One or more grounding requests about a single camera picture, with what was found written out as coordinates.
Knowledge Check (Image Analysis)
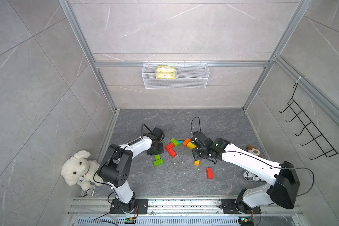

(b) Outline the yellow rectangular block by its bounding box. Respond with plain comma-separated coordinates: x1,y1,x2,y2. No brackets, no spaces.
187,142,196,150

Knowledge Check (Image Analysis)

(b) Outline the orange block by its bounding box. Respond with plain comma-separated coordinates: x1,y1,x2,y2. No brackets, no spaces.
182,138,191,147

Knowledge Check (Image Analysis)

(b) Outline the red block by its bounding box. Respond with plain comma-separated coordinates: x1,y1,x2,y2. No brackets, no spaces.
165,143,175,150

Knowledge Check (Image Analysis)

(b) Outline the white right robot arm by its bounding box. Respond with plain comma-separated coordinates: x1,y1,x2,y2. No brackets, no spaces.
190,131,300,213

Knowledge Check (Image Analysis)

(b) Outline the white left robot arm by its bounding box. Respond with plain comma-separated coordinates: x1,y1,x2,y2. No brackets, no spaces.
97,124,165,204

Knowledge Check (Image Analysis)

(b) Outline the red block vertical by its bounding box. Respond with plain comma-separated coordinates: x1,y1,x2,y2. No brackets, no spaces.
206,168,214,179

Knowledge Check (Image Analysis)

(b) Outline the brown plush toy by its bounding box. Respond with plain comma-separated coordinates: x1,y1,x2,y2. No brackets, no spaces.
247,145,262,157

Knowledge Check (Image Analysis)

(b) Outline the white printed pouch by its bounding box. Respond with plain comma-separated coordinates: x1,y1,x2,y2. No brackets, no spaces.
243,170,265,182

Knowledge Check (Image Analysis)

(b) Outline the yellow bag in basket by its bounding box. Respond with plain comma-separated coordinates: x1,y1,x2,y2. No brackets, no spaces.
155,65,177,79

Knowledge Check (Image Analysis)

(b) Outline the white plush dog toy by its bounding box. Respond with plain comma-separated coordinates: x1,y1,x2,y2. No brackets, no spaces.
61,150,104,191

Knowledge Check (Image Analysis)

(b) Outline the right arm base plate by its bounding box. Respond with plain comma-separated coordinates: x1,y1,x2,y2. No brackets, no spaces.
219,198,261,214

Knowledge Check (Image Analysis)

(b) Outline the white wire mesh basket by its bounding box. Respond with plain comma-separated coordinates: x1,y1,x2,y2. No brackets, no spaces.
141,63,210,89

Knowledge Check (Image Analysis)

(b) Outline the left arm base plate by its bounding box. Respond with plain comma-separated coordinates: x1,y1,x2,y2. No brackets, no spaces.
109,199,149,214

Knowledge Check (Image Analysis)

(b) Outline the aluminium mounting rail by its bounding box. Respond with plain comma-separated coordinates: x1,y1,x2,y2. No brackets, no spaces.
68,197,303,216

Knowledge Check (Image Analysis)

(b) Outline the black wall hook rack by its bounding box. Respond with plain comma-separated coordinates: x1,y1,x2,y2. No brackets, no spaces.
279,83,339,160

